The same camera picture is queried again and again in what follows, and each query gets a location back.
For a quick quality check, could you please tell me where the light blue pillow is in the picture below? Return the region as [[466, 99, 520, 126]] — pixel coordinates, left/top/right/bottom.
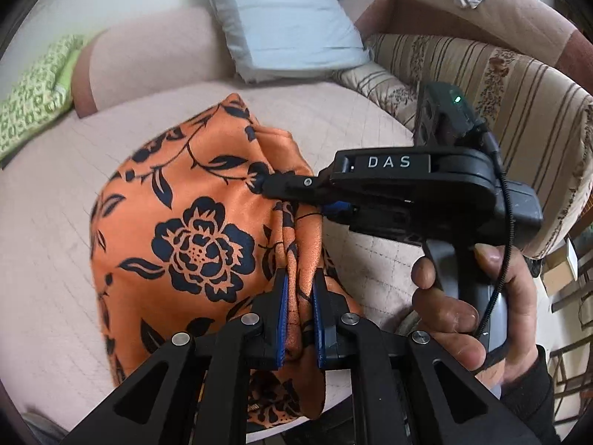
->
[[195, 0, 371, 84]]

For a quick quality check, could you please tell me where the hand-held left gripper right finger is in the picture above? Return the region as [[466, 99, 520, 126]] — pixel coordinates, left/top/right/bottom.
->
[[311, 273, 543, 445]]

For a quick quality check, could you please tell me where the small cardboard box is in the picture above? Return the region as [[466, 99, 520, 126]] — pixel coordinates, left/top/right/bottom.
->
[[541, 240, 581, 296]]

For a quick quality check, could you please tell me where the person's right forearm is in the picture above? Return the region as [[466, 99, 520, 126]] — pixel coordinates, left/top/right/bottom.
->
[[500, 345, 568, 445]]

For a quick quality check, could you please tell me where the large striped floral cushion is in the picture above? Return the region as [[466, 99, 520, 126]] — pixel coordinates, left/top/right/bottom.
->
[[366, 32, 593, 260]]

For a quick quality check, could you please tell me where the green patterned folded cloth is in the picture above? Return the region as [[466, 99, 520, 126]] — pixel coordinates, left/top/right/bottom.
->
[[0, 32, 109, 163]]

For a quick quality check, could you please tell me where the pink bolster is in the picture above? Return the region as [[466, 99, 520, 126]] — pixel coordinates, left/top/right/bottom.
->
[[72, 0, 390, 119]]

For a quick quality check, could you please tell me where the orange floral long-sleeved shirt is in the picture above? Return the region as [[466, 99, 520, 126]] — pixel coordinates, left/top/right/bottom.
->
[[90, 93, 367, 429]]

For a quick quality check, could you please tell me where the black braided cable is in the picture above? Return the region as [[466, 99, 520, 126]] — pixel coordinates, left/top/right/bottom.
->
[[477, 132, 516, 337]]

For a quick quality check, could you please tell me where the beige brown blanket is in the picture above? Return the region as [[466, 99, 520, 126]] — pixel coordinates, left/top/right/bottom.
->
[[417, 0, 593, 72]]

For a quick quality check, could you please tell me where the person's right hand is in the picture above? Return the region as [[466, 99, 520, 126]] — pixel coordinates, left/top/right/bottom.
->
[[411, 243, 543, 385]]

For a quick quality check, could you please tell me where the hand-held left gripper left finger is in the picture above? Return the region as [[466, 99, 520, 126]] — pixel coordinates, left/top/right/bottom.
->
[[60, 273, 290, 445]]

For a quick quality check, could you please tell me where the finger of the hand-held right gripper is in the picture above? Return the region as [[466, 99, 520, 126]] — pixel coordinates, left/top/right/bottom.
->
[[259, 169, 334, 205], [324, 201, 357, 223]]

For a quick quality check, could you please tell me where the person's grey trouser leg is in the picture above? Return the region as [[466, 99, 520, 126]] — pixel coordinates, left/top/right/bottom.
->
[[19, 410, 75, 445]]

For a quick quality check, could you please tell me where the small striped floral pillow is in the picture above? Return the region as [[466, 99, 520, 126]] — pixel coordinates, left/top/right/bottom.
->
[[336, 67, 420, 133]]

